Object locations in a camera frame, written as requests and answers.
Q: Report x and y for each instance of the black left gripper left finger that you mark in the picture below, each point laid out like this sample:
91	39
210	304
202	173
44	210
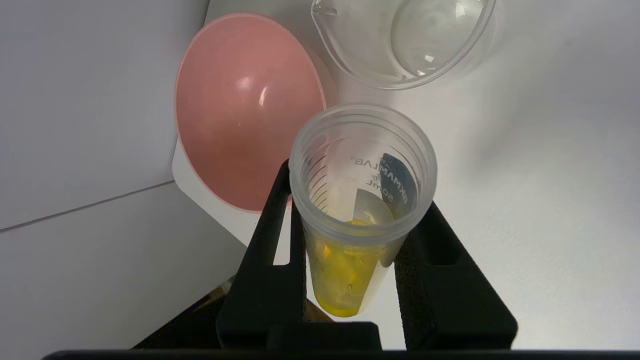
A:
265	290

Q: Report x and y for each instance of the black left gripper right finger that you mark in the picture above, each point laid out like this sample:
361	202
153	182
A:
450	300

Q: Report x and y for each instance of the test tube with yellow pigment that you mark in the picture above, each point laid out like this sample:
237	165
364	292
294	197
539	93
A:
345	280

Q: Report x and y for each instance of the clear glass beaker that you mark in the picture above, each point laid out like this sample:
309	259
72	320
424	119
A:
380	45

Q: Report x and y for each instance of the pink bowl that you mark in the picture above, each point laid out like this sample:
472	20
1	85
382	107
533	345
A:
240	115

